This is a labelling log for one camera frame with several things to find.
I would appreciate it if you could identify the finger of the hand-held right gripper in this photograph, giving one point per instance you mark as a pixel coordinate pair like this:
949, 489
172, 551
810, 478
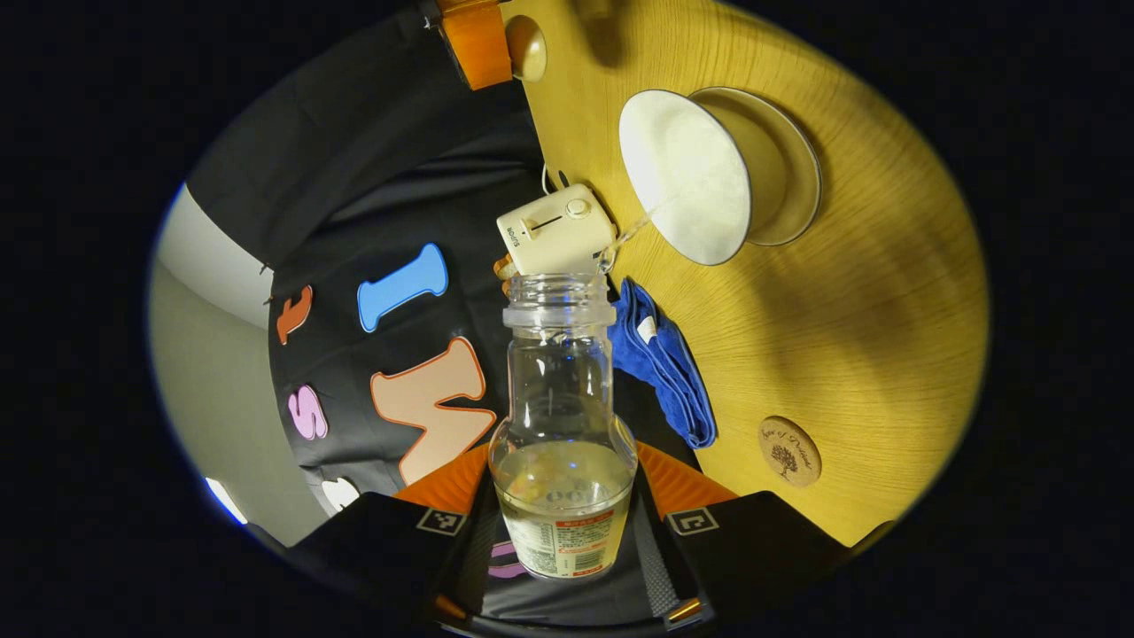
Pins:
478, 44

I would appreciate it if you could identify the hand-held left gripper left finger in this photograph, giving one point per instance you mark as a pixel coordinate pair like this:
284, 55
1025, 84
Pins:
474, 540

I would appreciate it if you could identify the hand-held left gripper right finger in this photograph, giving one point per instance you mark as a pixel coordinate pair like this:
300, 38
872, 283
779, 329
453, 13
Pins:
660, 567

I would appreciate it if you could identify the white teacup lid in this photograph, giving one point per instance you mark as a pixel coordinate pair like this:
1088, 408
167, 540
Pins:
527, 49

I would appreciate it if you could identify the clear water bottle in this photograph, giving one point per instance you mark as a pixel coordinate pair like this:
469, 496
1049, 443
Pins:
563, 496

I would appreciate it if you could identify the round wooden coaster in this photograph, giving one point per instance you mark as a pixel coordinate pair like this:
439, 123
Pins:
790, 452

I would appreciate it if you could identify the white teacup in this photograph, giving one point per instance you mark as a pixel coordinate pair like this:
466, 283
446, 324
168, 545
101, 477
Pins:
687, 177

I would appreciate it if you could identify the black backdrop cloth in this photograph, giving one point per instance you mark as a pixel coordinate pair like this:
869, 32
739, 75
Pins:
372, 177

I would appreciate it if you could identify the blue towel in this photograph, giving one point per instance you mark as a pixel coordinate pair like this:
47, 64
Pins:
664, 372

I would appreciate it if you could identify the white toaster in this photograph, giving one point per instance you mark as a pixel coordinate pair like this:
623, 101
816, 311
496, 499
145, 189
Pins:
554, 230

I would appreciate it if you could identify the bread slice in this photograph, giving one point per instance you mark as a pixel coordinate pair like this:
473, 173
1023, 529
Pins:
503, 266
507, 286

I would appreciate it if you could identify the ceiling light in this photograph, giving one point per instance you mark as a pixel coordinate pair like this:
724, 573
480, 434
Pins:
226, 501

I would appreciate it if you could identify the white saucer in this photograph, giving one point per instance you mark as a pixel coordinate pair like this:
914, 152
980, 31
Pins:
802, 168

